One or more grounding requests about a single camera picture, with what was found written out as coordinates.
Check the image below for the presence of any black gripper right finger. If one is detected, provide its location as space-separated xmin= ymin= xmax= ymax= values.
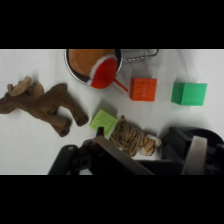
xmin=161 ymin=126 xmax=224 ymax=176

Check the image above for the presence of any tiger plush toy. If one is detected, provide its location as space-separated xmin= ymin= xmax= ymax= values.
xmin=109 ymin=115 xmax=163 ymax=158

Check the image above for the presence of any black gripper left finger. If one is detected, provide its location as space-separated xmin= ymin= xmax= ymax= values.
xmin=48 ymin=126 xmax=155 ymax=176

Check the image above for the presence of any brown moose plush toy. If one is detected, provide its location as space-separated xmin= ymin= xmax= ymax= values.
xmin=0 ymin=76 xmax=90 ymax=138

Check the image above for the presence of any metal pot with handle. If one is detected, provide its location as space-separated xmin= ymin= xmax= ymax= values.
xmin=63 ymin=49 xmax=160 ymax=85

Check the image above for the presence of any orange-red block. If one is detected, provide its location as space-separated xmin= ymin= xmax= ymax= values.
xmin=129 ymin=77 xmax=158 ymax=102

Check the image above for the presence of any light green block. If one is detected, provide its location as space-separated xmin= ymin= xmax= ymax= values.
xmin=89 ymin=108 xmax=119 ymax=138

